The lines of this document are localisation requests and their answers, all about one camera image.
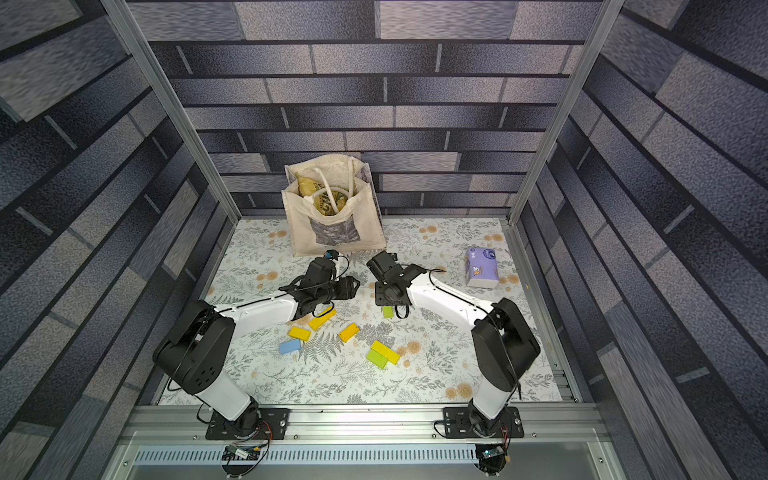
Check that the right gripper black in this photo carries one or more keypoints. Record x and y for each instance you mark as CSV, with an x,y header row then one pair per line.
x,y
390,293

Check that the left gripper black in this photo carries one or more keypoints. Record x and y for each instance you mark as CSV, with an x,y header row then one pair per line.
x,y
349,288

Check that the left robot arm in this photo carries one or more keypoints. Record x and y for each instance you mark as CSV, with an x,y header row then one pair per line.
x,y
194,351

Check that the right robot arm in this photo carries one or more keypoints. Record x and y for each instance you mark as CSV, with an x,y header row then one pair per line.
x,y
505,346

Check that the long yellow block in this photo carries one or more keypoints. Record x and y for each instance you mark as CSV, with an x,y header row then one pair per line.
x,y
318,321

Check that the small yellow block left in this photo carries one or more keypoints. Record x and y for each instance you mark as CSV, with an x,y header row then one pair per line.
x,y
299,334

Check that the small yellow block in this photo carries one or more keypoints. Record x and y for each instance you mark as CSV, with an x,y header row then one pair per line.
x,y
349,332
299,334

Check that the small yellow block right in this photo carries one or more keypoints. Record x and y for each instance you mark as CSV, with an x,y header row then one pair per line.
x,y
349,332

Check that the yellow block on green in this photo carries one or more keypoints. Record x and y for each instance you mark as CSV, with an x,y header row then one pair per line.
x,y
391,356

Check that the light blue block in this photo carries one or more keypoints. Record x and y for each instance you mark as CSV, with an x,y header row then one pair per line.
x,y
290,346

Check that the lime green block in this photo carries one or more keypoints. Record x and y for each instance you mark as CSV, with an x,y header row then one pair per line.
x,y
377,359

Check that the beige canvas tote bag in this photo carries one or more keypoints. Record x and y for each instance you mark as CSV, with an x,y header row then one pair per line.
x,y
330,203

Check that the purple tissue pack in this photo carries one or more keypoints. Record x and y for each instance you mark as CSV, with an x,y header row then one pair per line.
x,y
481,268

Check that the left circuit board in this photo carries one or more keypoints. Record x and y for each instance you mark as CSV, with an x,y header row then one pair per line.
x,y
239,453

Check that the circuit board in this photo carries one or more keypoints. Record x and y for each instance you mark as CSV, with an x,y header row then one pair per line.
x,y
239,453
487,452

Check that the right circuit board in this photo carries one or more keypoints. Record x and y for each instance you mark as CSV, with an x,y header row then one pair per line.
x,y
487,452

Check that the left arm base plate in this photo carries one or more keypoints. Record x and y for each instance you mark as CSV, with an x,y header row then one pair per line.
x,y
254,425

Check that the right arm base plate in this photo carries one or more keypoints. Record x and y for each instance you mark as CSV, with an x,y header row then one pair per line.
x,y
466,423

